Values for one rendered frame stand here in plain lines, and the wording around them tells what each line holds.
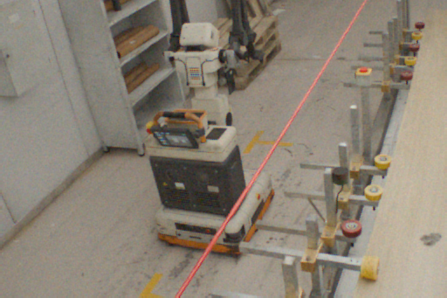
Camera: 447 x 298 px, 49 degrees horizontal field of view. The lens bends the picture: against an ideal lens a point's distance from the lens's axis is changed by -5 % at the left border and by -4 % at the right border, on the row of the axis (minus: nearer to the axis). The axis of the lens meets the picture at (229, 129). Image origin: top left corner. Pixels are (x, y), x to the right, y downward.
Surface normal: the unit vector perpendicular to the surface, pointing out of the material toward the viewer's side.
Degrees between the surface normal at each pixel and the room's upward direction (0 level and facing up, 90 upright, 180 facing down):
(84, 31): 90
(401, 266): 0
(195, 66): 82
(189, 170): 90
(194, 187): 90
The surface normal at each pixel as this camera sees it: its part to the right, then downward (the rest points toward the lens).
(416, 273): -0.16, -0.87
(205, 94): -0.41, 0.36
